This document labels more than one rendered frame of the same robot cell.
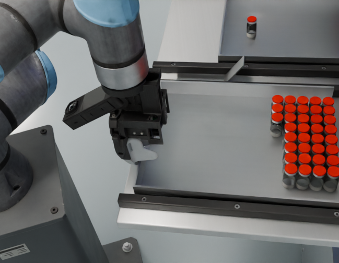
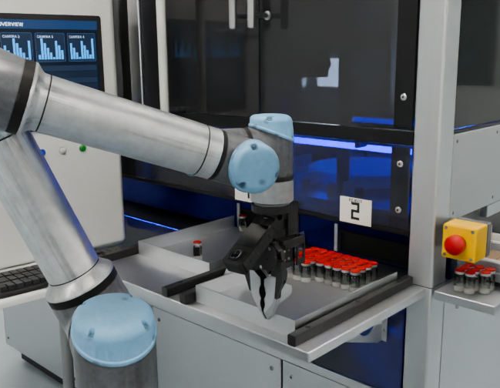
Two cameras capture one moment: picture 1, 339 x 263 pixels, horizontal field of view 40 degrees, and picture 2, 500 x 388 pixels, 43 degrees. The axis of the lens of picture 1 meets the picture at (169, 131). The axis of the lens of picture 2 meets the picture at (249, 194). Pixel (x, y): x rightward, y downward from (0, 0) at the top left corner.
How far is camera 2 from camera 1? 1.04 m
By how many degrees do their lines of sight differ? 62
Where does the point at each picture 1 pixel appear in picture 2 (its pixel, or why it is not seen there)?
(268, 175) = (339, 293)
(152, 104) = (294, 222)
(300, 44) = not seen: hidden behind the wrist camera
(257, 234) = (383, 312)
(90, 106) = (260, 237)
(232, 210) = (358, 304)
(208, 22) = (152, 266)
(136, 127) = (292, 245)
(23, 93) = not seen: hidden behind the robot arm
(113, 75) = (288, 188)
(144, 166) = (269, 324)
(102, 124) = not seen: outside the picture
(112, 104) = (274, 229)
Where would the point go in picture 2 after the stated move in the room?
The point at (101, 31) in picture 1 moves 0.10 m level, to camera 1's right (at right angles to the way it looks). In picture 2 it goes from (287, 145) to (310, 138)
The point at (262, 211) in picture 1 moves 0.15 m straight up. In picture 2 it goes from (370, 296) to (374, 223)
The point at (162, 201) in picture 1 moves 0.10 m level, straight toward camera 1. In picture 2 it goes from (319, 322) to (374, 331)
